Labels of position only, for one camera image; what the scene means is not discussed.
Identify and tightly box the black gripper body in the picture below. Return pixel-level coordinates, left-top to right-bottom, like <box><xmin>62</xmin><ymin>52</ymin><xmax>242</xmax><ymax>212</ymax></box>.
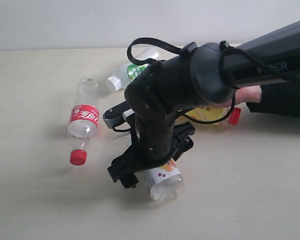
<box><xmin>107</xmin><ymin>121</ymin><xmax>196</xmax><ymax>185</ymax></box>

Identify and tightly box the clear butterfly label bottle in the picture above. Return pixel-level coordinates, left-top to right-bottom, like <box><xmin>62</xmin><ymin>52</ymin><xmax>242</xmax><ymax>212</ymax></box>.
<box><xmin>136</xmin><ymin>158</ymin><xmax>184</xmax><ymax>206</ymax></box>

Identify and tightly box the yellow label red cap bottle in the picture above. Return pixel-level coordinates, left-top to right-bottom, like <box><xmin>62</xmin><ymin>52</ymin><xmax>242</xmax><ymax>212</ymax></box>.
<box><xmin>185</xmin><ymin>106</ymin><xmax>241</xmax><ymax>126</ymax></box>

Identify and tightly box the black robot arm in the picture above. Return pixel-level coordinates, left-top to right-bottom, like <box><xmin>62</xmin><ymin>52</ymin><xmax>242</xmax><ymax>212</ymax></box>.
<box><xmin>103</xmin><ymin>21</ymin><xmax>300</xmax><ymax>189</ymax></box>

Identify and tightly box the black sleeved forearm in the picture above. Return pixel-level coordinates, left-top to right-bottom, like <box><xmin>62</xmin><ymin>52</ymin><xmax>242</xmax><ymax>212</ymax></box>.
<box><xmin>246</xmin><ymin>82</ymin><xmax>300</xmax><ymax>119</ymax></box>

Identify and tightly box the clear green label water bottle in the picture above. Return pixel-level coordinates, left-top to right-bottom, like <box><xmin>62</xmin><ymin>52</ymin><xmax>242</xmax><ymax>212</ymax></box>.
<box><xmin>105</xmin><ymin>47</ymin><xmax>160</xmax><ymax>92</ymax></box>

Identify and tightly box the clear red label cola bottle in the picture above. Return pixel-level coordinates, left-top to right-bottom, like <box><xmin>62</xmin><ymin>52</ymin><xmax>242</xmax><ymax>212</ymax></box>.
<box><xmin>67</xmin><ymin>76</ymin><xmax>100</xmax><ymax>166</ymax></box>

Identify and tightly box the person's open bare hand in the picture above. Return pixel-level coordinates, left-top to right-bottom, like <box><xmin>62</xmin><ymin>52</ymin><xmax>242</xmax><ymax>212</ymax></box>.
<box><xmin>209</xmin><ymin>84</ymin><xmax>263</xmax><ymax>109</ymax></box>

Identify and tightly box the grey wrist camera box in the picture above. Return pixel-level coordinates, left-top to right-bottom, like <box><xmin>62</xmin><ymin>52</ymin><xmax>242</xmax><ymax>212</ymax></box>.
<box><xmin>102</xmin><ymin>101</ymin><xmax>135</xmax><ymax>129</ymax></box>

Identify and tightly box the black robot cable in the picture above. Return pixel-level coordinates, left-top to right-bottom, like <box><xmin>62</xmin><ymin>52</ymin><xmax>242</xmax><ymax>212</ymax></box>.
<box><xmin>112</xmin><ymin>37</ymin><xmax>300</xmax><ymax>133</ymax></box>

